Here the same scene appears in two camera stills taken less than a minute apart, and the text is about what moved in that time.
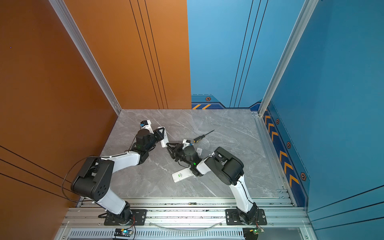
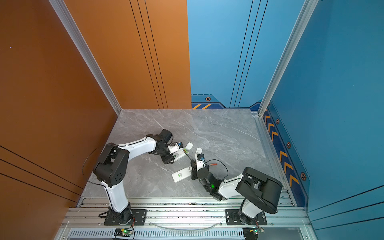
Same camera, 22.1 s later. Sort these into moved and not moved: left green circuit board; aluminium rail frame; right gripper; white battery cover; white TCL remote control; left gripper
Moved: left gripper; right gripper
Not moved: aluminium rail frame; left green circuit board; white TCL remote control; white battery cover
